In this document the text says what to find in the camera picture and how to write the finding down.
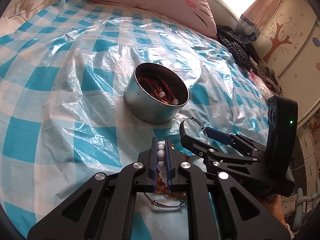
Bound white bead bracelet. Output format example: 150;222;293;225
157;140;168;183

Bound person's right hand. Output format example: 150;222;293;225
258;194;287;228

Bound thin silver bangle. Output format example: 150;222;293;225
143;192;187;209

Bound pile of clothes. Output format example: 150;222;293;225
249;64;282;100

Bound bookshelf with items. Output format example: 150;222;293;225
282;114;320;233

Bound round silver metal tin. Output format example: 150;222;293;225
124;63;189;125

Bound black jacket on bed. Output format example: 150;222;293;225
217;25;260;71

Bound white wardrobe with tree decal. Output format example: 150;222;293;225
254;0;319;125

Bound pink curtain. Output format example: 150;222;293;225
236;0;281;33

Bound blue checkered plastic sheet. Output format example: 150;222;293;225
1;0;268;236

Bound white quilt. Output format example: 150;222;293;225
1;0;63;36

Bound black camera box green light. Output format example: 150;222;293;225
265;95;298;197

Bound red cord bracelets in tin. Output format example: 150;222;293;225
137;76;180;106

